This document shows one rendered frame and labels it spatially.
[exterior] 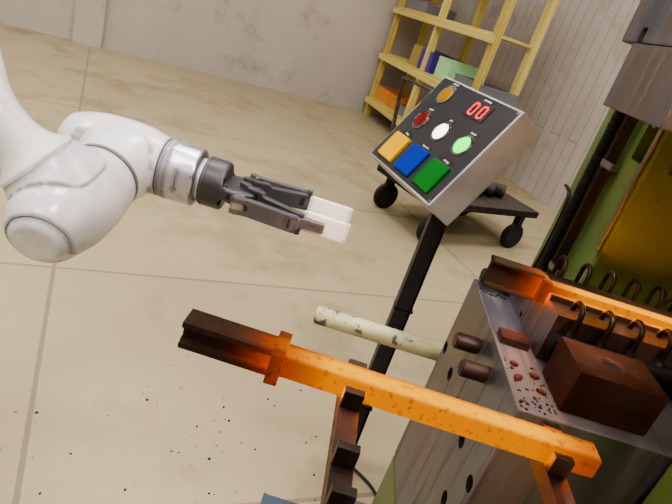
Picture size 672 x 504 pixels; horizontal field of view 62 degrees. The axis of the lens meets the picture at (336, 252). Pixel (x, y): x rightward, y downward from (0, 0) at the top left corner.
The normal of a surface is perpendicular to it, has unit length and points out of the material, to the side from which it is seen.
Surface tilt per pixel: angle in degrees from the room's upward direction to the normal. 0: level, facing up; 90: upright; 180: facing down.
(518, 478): 90
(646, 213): 90
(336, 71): 90
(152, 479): 0
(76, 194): 35
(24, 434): 0
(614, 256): 90
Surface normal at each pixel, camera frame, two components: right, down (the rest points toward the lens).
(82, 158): 0.77, -0.45
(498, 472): -0.08, 0.39
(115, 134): 0.30, -0.71
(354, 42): 0.33, 0.48
